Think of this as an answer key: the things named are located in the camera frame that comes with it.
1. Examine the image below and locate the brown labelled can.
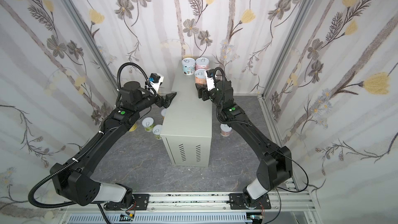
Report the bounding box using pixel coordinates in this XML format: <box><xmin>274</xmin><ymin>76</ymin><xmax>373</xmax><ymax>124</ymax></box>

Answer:
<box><xmin>194</xmin><ymin>69</ymin><xmax>207</xmax><ymax>85</ymax></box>

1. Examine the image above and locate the green white labelled can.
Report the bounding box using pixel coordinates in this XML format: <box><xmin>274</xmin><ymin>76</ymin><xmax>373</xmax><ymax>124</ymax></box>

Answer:
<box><xmin>152</xmin><ymin>124</ymin><xmax>162</xmax><ymax>140</ymax></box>

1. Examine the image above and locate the pink labelled can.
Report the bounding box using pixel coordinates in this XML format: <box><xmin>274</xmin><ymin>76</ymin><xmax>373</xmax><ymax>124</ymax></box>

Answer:
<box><xmin>195</xmin><ymin>57</ymin><xmax>210</xmax><ymax>70</ymax></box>

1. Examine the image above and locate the blue labelled can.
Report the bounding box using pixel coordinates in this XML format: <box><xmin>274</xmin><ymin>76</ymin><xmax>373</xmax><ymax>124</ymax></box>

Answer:
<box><xmin>181</xmin><ymin>58</ymin><xmax>196</xmax><ymax>76</ymax></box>

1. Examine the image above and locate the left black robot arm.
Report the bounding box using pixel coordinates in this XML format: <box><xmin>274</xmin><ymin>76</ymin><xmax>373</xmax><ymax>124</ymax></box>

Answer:
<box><xmin>28</xmin><ymin>62</ymin><xmax>176</xmax><ymax>210</ymax></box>

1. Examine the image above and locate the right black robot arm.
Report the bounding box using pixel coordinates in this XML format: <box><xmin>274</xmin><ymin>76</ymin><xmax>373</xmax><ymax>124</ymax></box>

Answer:
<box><xmin>196</xmin><ymin>67</ymin><xmax>294</xmax><ymax>209</ymax></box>

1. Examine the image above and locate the grey metal cabinet counter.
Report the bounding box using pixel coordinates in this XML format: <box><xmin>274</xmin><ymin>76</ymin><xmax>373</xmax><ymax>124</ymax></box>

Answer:
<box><xmin>161</xmin><ymin>63</ymin><xmax>212</xmax><ymax>167</ymax></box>

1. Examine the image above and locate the orange yellow labelled can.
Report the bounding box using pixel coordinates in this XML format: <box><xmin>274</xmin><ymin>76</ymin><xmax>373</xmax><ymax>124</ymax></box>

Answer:
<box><xmin>161</xmin><ymin>109</ymin><xmax>166</xmax><ymax>119</ymax></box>

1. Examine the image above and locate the pink white can right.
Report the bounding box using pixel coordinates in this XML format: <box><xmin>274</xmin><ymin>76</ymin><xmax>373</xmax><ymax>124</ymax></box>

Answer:
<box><xmin>220</xmin><ymin>124</ymin><xmax>232</xmax><ymax>137</ymax></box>

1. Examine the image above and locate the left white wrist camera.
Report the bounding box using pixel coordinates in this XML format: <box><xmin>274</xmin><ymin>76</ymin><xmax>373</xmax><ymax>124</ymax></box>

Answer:
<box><xmin>148</xmin><ymin>73</ymin><xmax>164</xmax><ymax>94</ymax></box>

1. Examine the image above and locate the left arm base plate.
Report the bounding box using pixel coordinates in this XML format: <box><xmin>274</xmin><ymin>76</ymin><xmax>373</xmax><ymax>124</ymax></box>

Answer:
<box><xmin>104</xmin><ymin>193</ymin><xmax>150</xmax><ymax>211</ymax></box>

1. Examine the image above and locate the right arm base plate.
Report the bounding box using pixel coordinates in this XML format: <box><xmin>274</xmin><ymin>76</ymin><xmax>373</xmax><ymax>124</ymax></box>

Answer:
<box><xmin>227</xmin><ymin>193</ymin><xmax>271</xmax><ymax>210</ymax></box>

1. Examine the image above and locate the white slotted cable duct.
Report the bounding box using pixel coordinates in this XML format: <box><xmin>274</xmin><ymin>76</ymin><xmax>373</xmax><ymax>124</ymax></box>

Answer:
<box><xmin>68</xmin><ymin>213</ymin><xmax>252</xmax><ymax>224</ymax></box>

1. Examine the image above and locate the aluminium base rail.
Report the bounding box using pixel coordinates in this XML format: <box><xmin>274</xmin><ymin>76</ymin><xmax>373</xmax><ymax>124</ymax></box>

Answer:
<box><xmin>58</xmin><ymin>174</ymin><xmax>315</xmax><ymax>215</ymax></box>

